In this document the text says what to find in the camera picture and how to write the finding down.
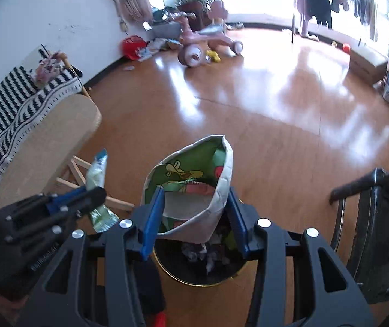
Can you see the translucent green wrapper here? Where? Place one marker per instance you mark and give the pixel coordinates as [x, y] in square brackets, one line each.
[97, 173]

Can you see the wooden sofa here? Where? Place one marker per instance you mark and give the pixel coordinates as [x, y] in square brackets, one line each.
[85, 90]

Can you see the red ball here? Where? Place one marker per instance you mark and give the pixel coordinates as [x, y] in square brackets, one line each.
[346, 47]

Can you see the wooden table leg frame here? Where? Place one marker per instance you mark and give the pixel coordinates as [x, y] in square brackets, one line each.
[78, 168]

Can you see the scattered papers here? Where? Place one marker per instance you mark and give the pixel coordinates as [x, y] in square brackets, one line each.
[153, 46]

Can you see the white paper bowl green lid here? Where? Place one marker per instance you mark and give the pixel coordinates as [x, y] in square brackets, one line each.
[214, 207]

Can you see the yellow toy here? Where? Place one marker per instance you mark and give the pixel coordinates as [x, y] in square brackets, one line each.
[213, 56]

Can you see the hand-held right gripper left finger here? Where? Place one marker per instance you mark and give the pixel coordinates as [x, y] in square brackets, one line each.
[151, 224]

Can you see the pink toy tricycle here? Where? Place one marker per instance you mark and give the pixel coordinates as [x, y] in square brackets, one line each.
[211, 39]

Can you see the pink stool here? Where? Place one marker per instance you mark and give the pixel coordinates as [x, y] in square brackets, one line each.
[218, 10]

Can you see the cardboard box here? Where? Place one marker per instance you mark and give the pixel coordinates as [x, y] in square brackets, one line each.
[368, 63]

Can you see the black chair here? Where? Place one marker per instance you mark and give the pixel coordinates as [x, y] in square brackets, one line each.
[375, 231]

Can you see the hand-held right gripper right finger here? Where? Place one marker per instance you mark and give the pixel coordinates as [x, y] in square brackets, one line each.
[240, 226]

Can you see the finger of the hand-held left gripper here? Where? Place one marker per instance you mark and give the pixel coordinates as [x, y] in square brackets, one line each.
[94, 199]
[68, 198]

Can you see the black trash bin gold rim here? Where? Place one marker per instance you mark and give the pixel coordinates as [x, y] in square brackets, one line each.
[180, 272]

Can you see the pile of crumpled wrappers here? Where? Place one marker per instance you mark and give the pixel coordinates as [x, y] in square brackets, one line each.
[203, 253]

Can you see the potted green plant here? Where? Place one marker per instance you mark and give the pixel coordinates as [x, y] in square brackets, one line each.
[191, 13]

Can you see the pink printed bag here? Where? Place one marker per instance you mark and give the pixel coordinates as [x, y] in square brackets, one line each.
[48, 68]

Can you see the red bag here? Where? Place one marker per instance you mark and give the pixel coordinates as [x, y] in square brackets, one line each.
[131, 46]

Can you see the row of hanging clothes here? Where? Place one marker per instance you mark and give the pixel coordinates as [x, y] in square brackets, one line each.
[317, 0]

